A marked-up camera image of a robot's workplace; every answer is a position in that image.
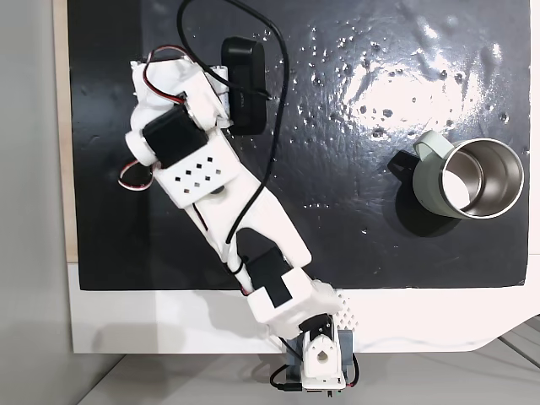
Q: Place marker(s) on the tan wooden board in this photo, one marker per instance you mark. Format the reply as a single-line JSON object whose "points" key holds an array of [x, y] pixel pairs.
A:
{"points": [[63, 147]]}

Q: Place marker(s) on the black camera box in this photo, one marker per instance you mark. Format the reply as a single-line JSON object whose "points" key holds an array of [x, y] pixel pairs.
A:
{"points": [[246, 88]]}

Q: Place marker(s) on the glossy black table mat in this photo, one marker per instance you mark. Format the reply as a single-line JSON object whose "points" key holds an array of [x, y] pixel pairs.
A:
{"points": [[358, 232]]}

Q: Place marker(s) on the sage green steel mug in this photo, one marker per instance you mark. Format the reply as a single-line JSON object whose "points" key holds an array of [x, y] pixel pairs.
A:
{"points": [[428, 185]]}

